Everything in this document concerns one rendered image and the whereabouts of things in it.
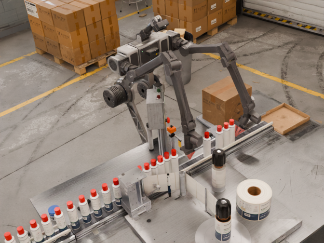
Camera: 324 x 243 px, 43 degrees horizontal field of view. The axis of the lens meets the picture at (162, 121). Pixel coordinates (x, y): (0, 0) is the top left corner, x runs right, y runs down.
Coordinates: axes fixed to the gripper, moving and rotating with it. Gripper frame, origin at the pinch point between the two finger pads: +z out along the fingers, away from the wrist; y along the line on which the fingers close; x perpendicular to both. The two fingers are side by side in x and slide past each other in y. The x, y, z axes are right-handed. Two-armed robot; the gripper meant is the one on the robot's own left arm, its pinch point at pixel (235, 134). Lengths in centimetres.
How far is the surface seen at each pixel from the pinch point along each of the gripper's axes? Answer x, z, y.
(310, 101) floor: 214, -57, -79
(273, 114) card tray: 46, -25, -11
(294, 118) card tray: 52, -30, 5
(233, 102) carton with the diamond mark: 3.1, -18.9, -18.4
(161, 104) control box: -80, -1, 0
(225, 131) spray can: -14.6, 0.0, 1.4
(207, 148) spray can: -23.4, 15.4, 1.8
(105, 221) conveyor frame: -79, 78, 6
